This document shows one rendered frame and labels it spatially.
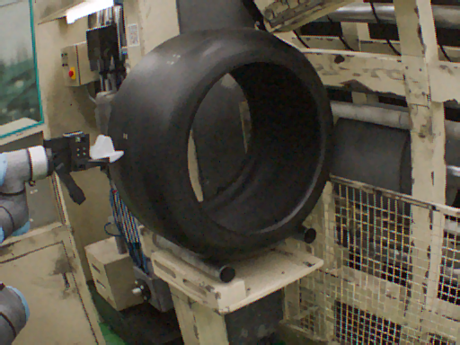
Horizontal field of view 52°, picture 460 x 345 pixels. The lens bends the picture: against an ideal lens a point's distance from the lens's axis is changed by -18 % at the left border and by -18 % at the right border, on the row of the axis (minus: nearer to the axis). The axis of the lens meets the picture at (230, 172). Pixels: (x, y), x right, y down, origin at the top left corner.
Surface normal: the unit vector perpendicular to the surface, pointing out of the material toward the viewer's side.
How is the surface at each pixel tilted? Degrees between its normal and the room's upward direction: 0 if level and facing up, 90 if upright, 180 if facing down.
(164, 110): 67
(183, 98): 83
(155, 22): 90
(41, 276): 90
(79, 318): 90
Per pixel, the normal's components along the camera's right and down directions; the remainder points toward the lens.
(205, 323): 0.58, 0.17
